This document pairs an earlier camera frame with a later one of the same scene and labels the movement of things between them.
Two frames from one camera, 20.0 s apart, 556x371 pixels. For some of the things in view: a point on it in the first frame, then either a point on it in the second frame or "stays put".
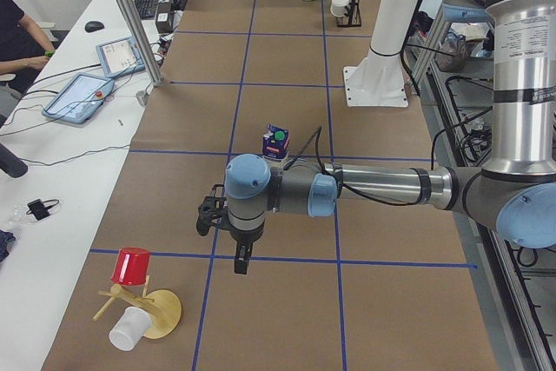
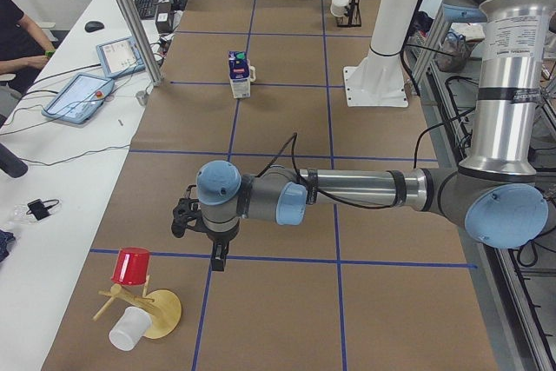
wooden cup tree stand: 162,306 stays put
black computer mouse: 92,26 stays put
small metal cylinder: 142,96 stays put
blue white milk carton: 275,142 -> 239,74
